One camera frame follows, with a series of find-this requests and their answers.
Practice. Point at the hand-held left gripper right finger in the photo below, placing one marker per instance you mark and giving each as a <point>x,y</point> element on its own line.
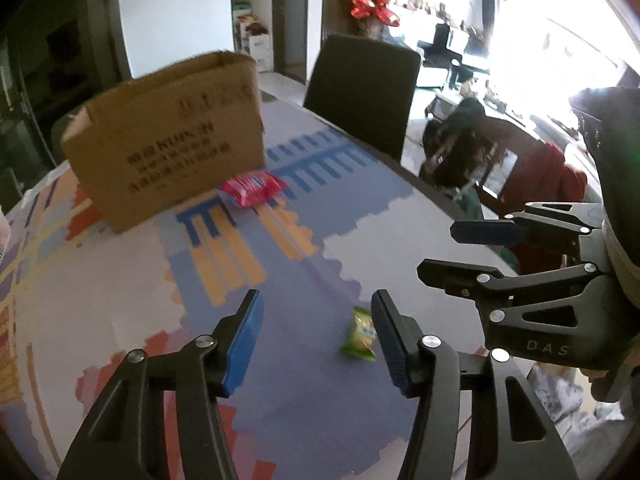
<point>392,340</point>

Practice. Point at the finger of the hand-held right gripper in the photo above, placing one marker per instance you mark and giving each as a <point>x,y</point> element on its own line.
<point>485,232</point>
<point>450,275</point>

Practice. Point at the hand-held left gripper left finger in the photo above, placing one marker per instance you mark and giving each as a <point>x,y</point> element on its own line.
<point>245,345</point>

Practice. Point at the yellow green candy packet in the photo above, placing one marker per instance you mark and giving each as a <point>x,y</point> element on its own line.
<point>361,335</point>

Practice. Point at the red clear-edged snack packet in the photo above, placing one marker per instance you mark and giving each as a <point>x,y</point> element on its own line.
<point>252,190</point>

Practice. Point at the brown cardboard box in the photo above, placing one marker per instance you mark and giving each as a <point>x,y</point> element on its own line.
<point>165,160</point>

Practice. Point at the wooden chair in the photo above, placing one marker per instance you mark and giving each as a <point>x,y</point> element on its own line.
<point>492,180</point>

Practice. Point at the red garment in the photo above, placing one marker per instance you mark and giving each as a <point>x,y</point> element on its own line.
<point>540,170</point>

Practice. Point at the grey patterned cloth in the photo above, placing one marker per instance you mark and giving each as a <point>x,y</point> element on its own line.
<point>575,410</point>

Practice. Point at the black upholstered chair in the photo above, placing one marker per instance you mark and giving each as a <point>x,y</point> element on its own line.
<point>362,95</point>

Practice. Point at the red bow decoration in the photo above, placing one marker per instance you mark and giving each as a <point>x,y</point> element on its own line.
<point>375,5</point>

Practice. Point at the white storage carton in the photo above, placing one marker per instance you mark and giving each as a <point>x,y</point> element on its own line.
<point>260,52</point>

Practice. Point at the dark glass cabinet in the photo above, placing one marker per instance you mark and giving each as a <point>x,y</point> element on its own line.
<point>45,85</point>

